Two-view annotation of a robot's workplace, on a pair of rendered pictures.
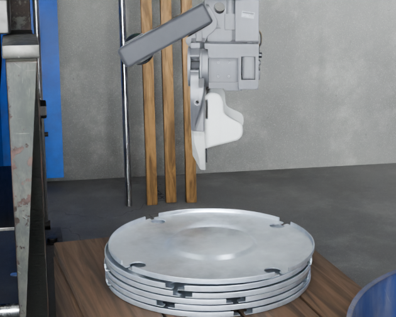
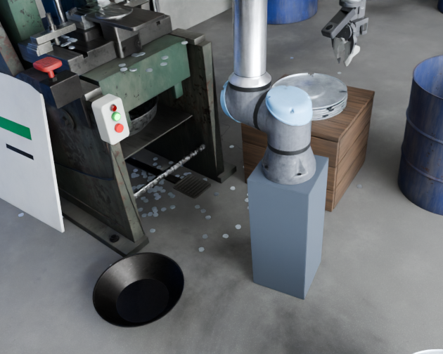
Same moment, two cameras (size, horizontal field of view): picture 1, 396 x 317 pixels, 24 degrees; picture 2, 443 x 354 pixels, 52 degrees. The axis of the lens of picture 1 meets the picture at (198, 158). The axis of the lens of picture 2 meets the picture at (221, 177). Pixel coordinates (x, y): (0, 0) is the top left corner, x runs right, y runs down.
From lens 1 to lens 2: 1.26 m
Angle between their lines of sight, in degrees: 39
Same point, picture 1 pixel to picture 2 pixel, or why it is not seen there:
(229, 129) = (356, 49)
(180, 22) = (348, 17)
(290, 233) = (320, 77)
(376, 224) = (217, 61)
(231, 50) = (361, 22)
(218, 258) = (322, 94)
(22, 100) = (208, 60)
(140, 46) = (337, 29)
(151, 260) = not seen: hidden behind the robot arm
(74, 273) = not seen: hidden behind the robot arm
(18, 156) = (209, 85)
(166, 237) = not seen: hidden behind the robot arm
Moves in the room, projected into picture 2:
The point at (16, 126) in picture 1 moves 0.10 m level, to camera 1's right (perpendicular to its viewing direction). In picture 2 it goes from (207, 72) to (228, 64)
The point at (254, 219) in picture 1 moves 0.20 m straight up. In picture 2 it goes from (300, 76) to (301, 28)
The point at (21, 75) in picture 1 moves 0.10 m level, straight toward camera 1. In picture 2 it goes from (207, 50) to (228, 55)
